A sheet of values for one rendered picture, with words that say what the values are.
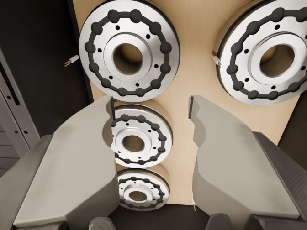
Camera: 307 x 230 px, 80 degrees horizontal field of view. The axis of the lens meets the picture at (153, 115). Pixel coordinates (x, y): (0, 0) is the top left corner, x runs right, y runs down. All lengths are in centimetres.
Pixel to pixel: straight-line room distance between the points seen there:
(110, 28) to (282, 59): 17
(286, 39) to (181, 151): 19
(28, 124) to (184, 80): 17
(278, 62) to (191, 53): 9
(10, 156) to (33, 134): 24
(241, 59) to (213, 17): 5
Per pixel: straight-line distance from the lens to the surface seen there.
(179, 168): 32
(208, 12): 22
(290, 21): 21
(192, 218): 40
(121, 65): 21
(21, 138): 20
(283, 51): 23
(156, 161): 27
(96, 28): 20
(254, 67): 20
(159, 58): 19
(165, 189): 31
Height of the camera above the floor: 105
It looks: 57 degrees down
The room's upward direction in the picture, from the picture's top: 171 degrees counter-clockwise
